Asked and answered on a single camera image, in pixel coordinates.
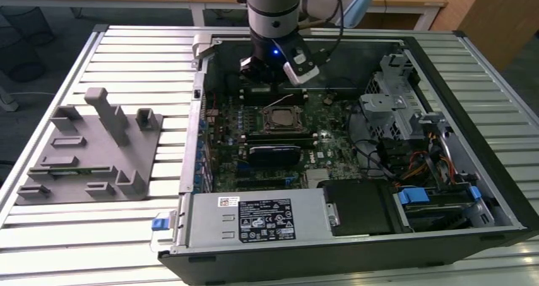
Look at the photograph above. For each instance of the silver CPU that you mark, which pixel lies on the silver CPU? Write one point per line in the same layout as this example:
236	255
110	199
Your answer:
283	116

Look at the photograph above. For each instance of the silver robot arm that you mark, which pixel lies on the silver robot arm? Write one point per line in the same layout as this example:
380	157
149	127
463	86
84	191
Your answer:
273	11

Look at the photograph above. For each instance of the CPU socket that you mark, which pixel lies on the CPU socket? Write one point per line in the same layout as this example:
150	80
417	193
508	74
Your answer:
265	128

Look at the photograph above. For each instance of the grey case latch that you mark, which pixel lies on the grey case latch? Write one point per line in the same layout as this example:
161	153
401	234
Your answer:
201	46

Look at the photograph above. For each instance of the coin battery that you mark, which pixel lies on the coin battery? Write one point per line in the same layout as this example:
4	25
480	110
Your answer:
328	100

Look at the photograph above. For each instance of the black graphics card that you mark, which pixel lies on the black graphics card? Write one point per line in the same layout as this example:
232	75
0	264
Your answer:
273	155

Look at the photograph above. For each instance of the green motherboard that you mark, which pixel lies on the green motherboard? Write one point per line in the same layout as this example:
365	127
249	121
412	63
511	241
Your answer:
332	140

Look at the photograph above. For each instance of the silver drive cage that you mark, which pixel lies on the silver drive cage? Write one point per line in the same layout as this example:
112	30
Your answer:
379	104

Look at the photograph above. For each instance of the silver chipset heat sink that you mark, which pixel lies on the silver chipset heat sink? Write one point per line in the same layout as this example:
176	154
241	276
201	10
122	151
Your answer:
317	175

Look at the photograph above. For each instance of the silver power supply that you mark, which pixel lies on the silver power supply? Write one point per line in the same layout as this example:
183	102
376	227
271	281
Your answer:
201	216

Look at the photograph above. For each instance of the grey parts rack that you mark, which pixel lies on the grey parts rack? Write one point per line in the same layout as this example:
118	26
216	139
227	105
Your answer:
100	172

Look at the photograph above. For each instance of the green RAM stick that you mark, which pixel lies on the green RAM stick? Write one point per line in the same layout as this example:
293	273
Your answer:
89	170

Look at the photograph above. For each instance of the blue disk carrier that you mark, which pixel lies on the blue disk carrier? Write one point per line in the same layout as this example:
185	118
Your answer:
412	196

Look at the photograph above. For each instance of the blue case latch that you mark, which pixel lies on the blue case latch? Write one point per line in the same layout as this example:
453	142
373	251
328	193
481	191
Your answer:
158	224

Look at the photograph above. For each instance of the wooden cabinet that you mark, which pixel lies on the wooden cabinet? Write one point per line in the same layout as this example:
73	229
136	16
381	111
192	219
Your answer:
496	21

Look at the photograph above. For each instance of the black mesh waste bin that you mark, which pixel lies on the black mesh waste bin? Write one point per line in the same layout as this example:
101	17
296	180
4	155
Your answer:
25	17

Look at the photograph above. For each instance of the white stand foot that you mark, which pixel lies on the white stand foot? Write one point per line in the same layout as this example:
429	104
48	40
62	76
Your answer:
8	101

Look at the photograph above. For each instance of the small blue clip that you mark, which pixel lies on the small blue clip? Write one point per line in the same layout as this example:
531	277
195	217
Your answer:
473	194

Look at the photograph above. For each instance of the black PC case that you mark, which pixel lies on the black PC case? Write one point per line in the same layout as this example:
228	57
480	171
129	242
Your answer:
336	264

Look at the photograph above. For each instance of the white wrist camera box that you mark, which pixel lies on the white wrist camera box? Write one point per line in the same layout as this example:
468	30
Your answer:
300	73

